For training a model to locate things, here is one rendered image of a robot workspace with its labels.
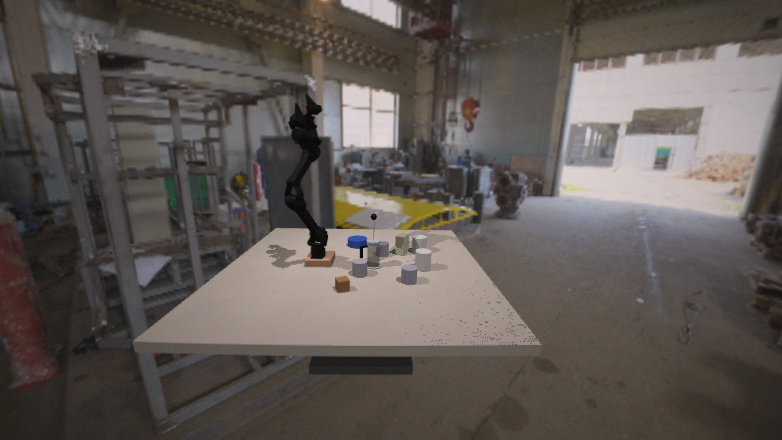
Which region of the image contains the blue cylinder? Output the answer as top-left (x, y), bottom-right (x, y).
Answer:
top-left (348, 236), bottom-right (367, 249)

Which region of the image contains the glass french press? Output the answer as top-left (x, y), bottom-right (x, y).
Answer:
top-left (360, 214), bottom-right (381, 269)

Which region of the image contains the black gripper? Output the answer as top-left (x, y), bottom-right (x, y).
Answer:
top-left (295, 94), bottom-right (323, 130)

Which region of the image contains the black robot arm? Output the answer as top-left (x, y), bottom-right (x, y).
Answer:
top-left (285, 114), bottom-right (328, 259)

